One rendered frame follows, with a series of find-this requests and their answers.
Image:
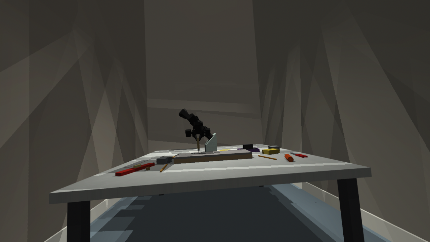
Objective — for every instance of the orange-handled screwdriver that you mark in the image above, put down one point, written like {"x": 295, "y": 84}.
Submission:
{"x": 289, "y": 157}

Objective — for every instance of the dark red long bar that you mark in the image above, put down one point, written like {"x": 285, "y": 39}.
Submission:
{"x": 135, "y": 168}

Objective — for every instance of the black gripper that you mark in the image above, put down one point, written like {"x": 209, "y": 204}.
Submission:
{"x": 197, "y": 131}

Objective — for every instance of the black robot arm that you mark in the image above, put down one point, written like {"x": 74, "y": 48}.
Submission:
{"x": 194, "y": 121}

